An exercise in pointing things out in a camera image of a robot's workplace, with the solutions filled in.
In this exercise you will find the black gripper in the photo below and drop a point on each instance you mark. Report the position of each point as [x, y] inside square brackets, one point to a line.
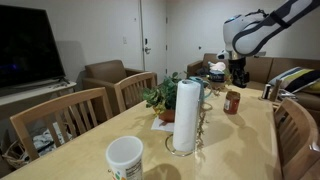
[236, 68]

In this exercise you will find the red sauce glass jar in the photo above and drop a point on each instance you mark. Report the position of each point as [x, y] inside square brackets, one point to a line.
[231, 102]

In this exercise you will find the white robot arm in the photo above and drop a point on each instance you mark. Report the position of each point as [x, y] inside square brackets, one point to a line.
[245, 35]

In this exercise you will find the brown leather sofa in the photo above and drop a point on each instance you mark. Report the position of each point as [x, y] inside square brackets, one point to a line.
[263, 69]

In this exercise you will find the tissue box on table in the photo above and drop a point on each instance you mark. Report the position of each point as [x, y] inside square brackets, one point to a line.
[216, 71]

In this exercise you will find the teal watering can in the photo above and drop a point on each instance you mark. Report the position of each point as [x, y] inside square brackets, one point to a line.
[204, 84]

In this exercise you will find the striped throw pillow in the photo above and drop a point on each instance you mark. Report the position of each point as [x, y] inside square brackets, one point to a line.
[296, 79]

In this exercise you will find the white paper towel roll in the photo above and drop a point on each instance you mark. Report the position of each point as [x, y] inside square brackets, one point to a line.
[188, 92]

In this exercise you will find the green potted plant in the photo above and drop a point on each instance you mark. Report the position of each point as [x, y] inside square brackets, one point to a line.
[162, 98]

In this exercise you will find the right wooden chair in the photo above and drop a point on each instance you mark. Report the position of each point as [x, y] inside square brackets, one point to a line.
[297, 138]

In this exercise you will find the metal paper towel holder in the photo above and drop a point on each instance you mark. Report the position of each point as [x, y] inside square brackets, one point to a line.
[176, 151]

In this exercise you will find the white paper under pot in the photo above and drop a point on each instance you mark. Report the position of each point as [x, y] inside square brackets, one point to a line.
[159, 124]

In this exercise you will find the white door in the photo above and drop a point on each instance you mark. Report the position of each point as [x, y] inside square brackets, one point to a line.
[153, 23]

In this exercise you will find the brown leather armchair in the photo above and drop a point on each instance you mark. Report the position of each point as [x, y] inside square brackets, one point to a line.
[107, 74]

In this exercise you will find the white plastic cup container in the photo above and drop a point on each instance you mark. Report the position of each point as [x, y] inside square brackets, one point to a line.
[124, 156]

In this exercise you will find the near left wooden chair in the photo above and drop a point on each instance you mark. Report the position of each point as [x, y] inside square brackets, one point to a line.
[66, 117]

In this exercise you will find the black flat screen television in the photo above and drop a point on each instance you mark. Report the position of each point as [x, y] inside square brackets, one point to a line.
[28, 50]

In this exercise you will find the white tv stand shelf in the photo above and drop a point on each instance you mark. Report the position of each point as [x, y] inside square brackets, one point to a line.
[4, 100]

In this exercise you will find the wicker basket on floor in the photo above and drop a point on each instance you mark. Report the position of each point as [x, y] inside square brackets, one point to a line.
[15, 155]

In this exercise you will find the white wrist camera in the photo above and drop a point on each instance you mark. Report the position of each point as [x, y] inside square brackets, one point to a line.
[223, 55]

